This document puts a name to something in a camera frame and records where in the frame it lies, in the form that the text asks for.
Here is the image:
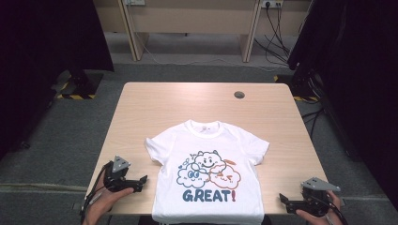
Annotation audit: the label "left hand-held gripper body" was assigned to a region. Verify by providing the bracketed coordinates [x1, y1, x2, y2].
[102, 155, 139, 193]

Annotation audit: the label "black curtain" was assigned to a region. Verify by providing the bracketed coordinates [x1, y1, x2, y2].
[0, 0, 115, 161]
[286, 0, 398, 211]

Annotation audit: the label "person's right hand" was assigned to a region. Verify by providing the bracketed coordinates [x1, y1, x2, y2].
[295, 190, 345, 225]

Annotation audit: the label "person's left hand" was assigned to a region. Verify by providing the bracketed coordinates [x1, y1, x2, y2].
[82, 182, 135, 225]

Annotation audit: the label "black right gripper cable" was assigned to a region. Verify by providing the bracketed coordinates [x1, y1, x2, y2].
[313, 194, 350, 225]

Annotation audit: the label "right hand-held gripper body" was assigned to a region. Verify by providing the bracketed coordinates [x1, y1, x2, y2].
[295, 176, 342, 218]

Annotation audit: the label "black metal stand base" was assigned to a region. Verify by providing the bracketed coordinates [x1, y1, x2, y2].
[273, 68, 324, 105]
[51, 68, 105, 101]

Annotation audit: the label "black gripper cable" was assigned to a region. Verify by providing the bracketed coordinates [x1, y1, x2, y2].
[78, 160, 115, 225]
[313, 194, 350, 225]

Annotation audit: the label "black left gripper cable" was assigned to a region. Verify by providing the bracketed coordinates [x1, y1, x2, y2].
[78, 160, 115, 225]

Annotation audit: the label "black power cable bundle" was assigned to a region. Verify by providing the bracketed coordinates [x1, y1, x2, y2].
[253, 2, 293, 68]

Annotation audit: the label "black floor cables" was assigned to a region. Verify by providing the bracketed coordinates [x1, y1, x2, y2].
[300, 106, 327, 140]

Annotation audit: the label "white printed T-shirt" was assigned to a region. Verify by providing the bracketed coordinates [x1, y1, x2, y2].
[145, 119, 270, 225]

